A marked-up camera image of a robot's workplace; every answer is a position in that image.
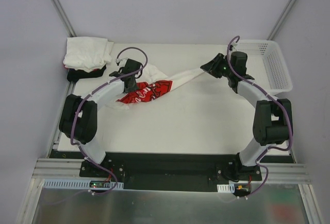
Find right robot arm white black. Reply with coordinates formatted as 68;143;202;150
200;51;293;180

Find white slotted cable duct left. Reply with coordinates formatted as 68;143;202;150
43;179;124;191

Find aluminium frame post left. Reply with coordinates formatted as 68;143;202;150
50;0;77;38

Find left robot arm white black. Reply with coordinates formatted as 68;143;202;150
59;59;143;177

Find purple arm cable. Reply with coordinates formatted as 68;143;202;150
69;46;149;163
226;36;294;195

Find aluminium side rail right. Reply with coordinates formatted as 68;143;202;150
285;140;296;163

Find aluminium frame post right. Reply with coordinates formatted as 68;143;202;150
267;0;298;40

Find folded white t shirt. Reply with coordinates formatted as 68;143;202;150
63;37;114;73

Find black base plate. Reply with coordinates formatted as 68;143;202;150
79;152;262;192

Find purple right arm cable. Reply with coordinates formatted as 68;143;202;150
226;36;294;195

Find aluminium frame post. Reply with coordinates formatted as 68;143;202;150
267;0;298;40
50;0;77;38

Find white plastic basket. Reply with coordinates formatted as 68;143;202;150
234;40;293;95

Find white slotted cable duct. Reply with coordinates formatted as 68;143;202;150
217;183;251;194
43;179;124;191

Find white slotted cable duct right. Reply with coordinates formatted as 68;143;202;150
217;183;251;194

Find aluminium front rail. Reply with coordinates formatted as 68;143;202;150
32;158;312;184

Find white t shirt red print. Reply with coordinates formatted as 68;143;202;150
106;64;203;110

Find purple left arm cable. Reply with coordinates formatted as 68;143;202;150
69;46;149;163

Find folded black t shirt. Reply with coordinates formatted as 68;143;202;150
67;65;106;83

